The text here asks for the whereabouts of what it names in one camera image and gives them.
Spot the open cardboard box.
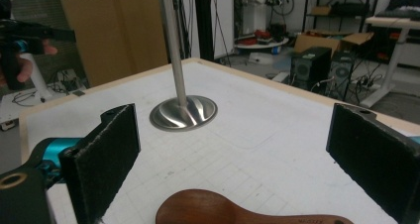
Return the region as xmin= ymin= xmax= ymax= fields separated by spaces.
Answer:
xmin=292 ymin=30 xmax=376 ymax=57

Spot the white grid mat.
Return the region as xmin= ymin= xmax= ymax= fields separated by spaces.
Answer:
xmin=24 ymin=61 xmax=420 ymax=224

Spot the brown cardboard panel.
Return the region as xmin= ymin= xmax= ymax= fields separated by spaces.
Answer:
xmin=59 ymin=0 xmax=169 ymax=88

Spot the white stand leg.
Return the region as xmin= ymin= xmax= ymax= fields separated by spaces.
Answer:
xmin=19 ymin=53 xmax=56 ymax=102

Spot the white power strip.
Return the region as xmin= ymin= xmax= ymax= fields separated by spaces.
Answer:
xmin=56 ymin=68 xmax=87 ymax=93

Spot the black pillar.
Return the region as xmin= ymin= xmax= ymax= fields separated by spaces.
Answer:
xmin=193 ymin=0 xmax=216 ymax=62

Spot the black computer tower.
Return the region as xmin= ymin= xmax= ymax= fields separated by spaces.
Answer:
xmin=289 ymin=47 xmax=333 ymax=93

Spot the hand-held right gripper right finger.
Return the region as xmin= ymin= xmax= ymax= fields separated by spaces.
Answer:
xmin=325 ymin=102 xmax=420 ymax=224

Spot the metal stand with round base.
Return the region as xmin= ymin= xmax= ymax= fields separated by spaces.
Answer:
xmin=149 ymin=0 xmax=219 ymax=133

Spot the red tool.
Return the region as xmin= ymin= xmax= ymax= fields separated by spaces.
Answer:
xmin=253 ymin=29 xmax=273 ymax=41

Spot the brown wooden spoon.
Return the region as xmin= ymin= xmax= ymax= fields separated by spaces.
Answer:
xmin=155 ymin=188 xmax=355 ymax=224

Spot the white round table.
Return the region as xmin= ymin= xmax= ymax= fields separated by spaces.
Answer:
xmin=234 ymin=37 xmax=290 ymax=51

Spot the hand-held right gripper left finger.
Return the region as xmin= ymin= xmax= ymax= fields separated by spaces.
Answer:
xmin=58 ymin=102 xmax=142 ymax=224

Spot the grey computer tower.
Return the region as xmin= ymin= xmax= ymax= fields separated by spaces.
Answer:
xmin=326 ymin=50 xmax=357 ymax=100

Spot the black shelf rack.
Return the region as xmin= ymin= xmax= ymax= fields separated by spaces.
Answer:
xmin=302 ymin=0 xmax=378 ymax=34

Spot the white desk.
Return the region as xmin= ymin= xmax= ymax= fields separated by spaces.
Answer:
xmin=359 ymin=15 xmax=420 ymax=109

